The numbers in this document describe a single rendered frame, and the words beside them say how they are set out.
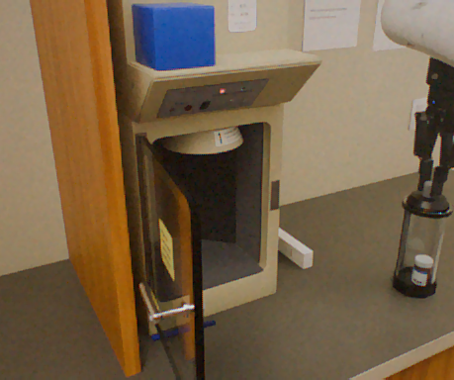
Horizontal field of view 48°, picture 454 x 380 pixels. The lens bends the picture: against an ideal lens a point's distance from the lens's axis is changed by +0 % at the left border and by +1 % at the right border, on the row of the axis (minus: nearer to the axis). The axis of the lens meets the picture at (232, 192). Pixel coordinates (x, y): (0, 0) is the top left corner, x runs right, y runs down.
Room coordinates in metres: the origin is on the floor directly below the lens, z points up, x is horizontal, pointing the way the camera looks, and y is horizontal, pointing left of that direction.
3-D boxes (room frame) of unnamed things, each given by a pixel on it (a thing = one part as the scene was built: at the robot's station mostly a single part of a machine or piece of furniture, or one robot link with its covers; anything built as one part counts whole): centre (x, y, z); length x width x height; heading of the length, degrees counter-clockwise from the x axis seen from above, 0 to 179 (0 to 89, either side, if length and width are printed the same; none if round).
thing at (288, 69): (0.88, 0.01, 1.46); 0.32 x 0.12 x 0.10; 119
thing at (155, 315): (0.62, 0.10, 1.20); 0.10 x 0.05 x 0.03; 21
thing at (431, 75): (1.04, -0.45, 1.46); 0.12 x 0.09 x 0.06; 119
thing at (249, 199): (1.04, 0.09, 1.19); 0.26 x 0.24 x 0.35; 119
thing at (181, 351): (0.70, 0.10, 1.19); 0.30 x 0.01 x 0.40; 21
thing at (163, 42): (0.83, 0.09, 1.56); 0.10 x 0.10 x 0.09; 29
